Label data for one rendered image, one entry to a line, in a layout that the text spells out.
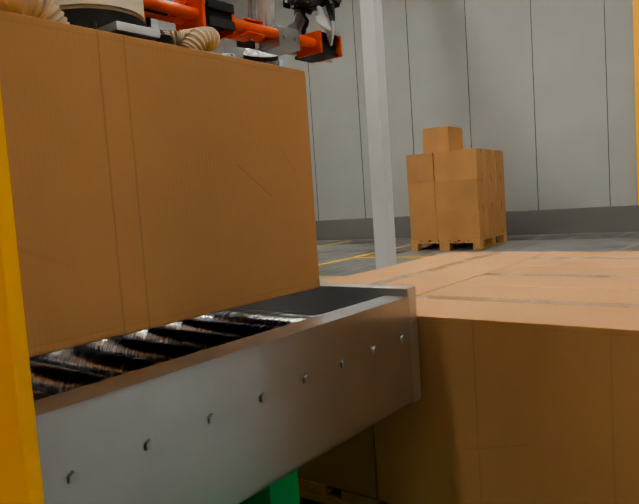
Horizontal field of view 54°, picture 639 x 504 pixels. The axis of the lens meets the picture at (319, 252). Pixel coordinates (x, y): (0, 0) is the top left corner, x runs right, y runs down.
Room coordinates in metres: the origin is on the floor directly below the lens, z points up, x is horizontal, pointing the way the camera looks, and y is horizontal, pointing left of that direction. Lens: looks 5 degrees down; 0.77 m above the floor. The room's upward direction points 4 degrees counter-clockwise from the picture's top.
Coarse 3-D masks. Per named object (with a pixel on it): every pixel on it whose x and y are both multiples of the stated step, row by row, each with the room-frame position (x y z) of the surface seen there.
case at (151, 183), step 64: (0, 64) 0.72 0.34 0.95; (64, 64) 0.78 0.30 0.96; (128, 64) 0.86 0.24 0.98; (192, 64) 0.95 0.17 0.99; (256, 64) 1.06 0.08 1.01; (64, 128) 0.78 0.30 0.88; (128, 128) 0.85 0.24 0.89; (192, 128) 0.94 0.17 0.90; (256, 128) 1.05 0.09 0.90; (64, 192) 0.77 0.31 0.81; (128, 192) 0.84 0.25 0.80; (192, 192) 0.93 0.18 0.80; (256, 192) 1.04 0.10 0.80; (64, 256) 0.76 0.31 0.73; (128, 256) 0.84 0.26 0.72; (192, 256) 0.92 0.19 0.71; (256, 256) 1.03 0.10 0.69; (64, 320) 0.76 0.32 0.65; (128, 320) 0.83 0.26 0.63
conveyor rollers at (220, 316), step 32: (192, 320) 1.28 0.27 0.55; (224, 320) 1.33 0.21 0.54; (256, 320) 1.27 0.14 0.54; (288, 320) 1.23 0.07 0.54; (64, 352) 1.07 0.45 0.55; (96, 352) 1.03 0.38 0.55; (128, 352) 1.09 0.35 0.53; (160, 352) 1.04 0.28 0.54; (192, 352) 1.00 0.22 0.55; (32, 384) 0.94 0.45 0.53; (64, 384) 0.89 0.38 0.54
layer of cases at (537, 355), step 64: (448, 256) 2.28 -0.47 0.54; (512, 256) 2.14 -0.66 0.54; (576, 256) 2.00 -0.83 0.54; (448, 320) 1.15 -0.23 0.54; (512, 320) 1.09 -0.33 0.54; (576, 320) 1.05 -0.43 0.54; (448, 384) 1.16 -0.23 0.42; (512, 384) 1.08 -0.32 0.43; (576, 384) 1.01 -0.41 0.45; (384, 448) 1.25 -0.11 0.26; (448, 448) 1.16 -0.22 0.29; (512, 448) 1.08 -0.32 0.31; (576, 448) 1.01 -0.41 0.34
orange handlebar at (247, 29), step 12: (144, 0) 1.11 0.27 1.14; (156, 0) 1.13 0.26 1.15; (144, 12) 1.16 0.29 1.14; (168, 12) 1.16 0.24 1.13; (180, 12) 1.18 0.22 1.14; (192, 12) 1.19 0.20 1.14; (180, 24) 1.24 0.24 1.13; (240, 24) 1.29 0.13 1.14; (252, 24) 1.32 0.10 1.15; (240, 36) 1.33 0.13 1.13; (252, 36) 1.34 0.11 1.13; (264, 36) 1.36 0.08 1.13; (276, 36) 1.38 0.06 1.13; (300, 36) 1.44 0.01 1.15; (300, 48) 1.50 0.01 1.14
